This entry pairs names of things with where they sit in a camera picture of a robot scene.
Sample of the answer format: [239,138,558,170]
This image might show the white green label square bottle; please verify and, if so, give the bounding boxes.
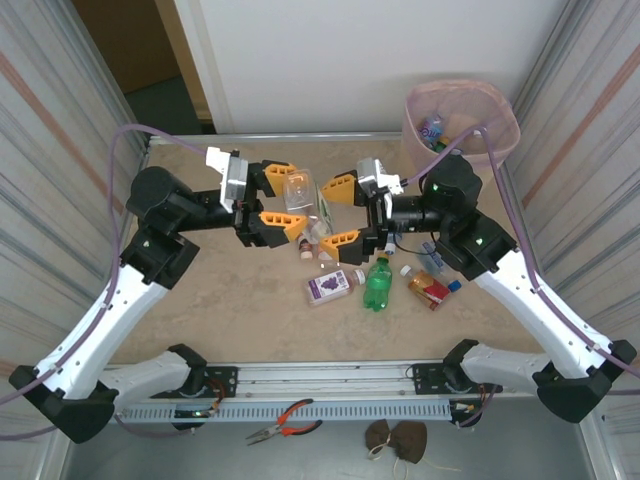
[282,168,335,241]

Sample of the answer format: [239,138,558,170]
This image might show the purple grape label bottle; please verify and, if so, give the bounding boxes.
[305,268,366,307]

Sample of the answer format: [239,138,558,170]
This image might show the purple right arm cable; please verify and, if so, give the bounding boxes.
[399,127,640,430]

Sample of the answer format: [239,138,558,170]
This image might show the red gold label bottle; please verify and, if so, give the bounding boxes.
[398,264,454,312]

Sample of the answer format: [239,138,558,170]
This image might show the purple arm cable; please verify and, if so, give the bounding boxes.
[399,127,640,430]
[0,123,216,441]

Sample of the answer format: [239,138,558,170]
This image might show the blue label bottle white cap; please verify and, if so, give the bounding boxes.
[382,230,405,258]

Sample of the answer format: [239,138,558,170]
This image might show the grey slotted cable duct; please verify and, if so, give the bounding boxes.
[114,401,454,424]

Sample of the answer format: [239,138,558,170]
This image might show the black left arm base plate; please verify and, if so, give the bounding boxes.
[148,365,239,400]

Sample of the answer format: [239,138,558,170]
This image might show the pink mesh waste bin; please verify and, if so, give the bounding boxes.
[402,79,522,176]

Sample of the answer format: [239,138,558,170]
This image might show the brown wooden door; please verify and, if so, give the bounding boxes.
[72,0,211,121]

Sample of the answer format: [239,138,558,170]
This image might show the crushed clear bottle blue cap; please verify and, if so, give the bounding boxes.
[417,240,463,294]

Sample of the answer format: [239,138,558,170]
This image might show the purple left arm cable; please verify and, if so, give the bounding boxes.
[0,123,216,441]

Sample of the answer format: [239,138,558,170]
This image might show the light blue label clear bottle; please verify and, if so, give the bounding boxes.
[418,113,449,146]

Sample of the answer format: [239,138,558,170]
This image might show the orange handled pliers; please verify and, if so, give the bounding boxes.
[244,398,324,447]

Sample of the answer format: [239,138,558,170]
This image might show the brown cloth pouch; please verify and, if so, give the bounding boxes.
[392,420,429,464]
[363,418,396,451]

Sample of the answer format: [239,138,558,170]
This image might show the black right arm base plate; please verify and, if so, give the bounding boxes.
[410,360,504,396]

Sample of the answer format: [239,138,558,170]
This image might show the brown cloth bundle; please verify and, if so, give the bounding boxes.
[367,432,461,476]

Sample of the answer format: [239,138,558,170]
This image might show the aluminium mounting rail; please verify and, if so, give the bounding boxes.
[99,357,546,404]

